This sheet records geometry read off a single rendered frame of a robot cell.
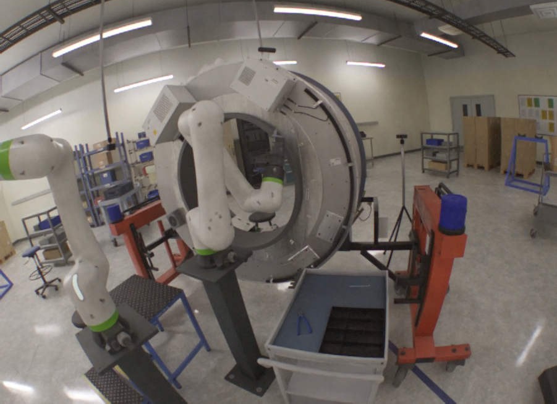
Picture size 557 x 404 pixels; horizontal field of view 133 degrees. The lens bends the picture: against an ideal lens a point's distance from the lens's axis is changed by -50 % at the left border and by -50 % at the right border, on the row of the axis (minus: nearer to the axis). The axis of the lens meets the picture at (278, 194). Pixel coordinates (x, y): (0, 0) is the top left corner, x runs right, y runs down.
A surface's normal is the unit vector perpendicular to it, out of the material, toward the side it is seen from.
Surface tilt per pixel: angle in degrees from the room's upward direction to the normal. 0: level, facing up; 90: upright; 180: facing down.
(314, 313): 0
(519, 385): 0
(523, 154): 90
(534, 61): 90
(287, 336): 0
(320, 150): 90
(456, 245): 90
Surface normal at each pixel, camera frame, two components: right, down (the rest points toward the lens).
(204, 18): 0.31, 0.22
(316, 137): -0.36, 0.30
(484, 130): -0.94, 0.22
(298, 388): -0.14, -0.95
